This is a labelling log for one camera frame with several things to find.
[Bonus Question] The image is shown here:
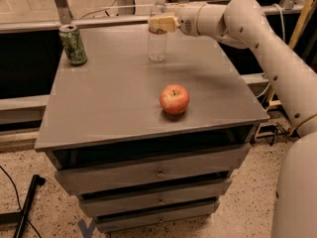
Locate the grey drawer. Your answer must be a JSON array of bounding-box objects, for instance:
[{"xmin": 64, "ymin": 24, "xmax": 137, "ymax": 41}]
[
  {"xmin": 55, "ymin": 143, "xmax": 251, "ymax": 195},
  {"xmin": 95, "ymin": 197, "xmax": 219, "ymax": 233},
  {"xmin": 79, "ymin": 178, "xmax": 232, "ymax": 217}
]

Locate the green soda can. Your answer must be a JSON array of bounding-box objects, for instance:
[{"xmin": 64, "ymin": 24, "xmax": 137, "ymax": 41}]
[{"xmin": 58, "ymin": 24, "xmax": 87, "ymax": 65}]

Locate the middle grey drawer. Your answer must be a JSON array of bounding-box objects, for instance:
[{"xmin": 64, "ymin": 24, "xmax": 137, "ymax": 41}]
[{"xmin": 79, "ymin": 178, "xmax": 232, "ymax": 217}]

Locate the red apple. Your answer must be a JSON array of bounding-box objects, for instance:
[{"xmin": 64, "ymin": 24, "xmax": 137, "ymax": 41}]
[{"xmin": 159, "ymin": 84, "xmax": 189, "ymax": 115}]

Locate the grey metal railing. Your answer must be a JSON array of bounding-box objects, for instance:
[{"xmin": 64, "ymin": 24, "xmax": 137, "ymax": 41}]
[{"xmin": 0, "ymin": 0, "xmax": 306, "ymax": 35}]

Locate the grey drawer cabinet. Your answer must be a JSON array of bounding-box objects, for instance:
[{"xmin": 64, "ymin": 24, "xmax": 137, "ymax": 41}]
[{"xmin": 34, "ymin": 19, "xmax": 270, "ymax": 234}]

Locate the top grey drawer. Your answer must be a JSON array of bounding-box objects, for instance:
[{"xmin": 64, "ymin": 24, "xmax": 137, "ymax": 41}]
[{"xmin": 55, "ymin": 143, "xmax": 251, "ymax": 195}]

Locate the black floor stand bar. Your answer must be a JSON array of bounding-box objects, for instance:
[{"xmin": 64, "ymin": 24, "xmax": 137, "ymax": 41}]
[{"xmin": 0, "ymin": 175, "xmax": 46, "ymax": 238}]

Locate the black floor cable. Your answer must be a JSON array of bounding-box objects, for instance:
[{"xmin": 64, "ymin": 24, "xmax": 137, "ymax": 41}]
[{"xmin": 0, "ymin": 165, "xmax": 44, "ymax": 238}]

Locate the clear plastic water bottle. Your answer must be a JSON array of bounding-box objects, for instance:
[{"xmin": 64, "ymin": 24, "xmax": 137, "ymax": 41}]
[{"xmin": 148, "ymin": 0, "xmax": 167, "ymax": 62}]

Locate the bottom grey drawer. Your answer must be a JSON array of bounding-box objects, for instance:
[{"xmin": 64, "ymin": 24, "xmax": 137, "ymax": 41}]
[{"xmin": 95, "ymin": 197, "xmax": 219, "ymax": 233}]

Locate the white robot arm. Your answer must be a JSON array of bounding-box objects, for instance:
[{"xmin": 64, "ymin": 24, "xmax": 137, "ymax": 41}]
[{"xmin": 148, "ymin": 0, "xmax": 317, "ymax": 238}]

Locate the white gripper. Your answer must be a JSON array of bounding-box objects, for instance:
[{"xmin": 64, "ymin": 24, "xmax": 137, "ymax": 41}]
[{"xmin": 148, "ymin": 2, "xmax": 205, "ymax": 37}]

